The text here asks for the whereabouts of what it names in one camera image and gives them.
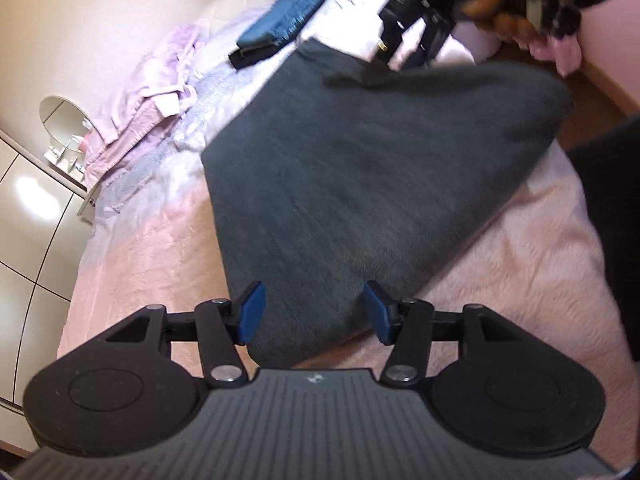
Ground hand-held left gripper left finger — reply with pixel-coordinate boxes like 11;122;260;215
105;280;267;389

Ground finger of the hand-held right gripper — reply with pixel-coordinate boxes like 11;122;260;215
364;27;403;89
401;12;453;70

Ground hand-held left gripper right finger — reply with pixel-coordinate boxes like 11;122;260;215
362;280;526;389

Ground blue denim jeans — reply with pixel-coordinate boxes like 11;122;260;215
236;0;347;52

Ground dark grey sweater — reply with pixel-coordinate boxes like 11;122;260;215
201;39;575;370

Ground black garment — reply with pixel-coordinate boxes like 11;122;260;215
228;41;282;71

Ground pink quilted bedspread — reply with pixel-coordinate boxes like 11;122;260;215
56;0;640;467

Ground pink sheer cloth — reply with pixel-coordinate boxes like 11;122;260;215
528;34;584;77

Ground white nightstand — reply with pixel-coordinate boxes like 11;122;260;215
42;132;99;220

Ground white glossy wardrobe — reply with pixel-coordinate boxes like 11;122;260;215
0;127;93;458

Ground folded pink quilt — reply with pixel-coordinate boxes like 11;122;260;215
81;23;214;192

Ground person's black clothing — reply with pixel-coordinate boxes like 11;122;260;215
569;114;640;363

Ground cream bed headboard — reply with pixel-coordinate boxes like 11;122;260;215
0;0;321;133

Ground round mirror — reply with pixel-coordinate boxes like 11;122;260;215
39;94;95;155

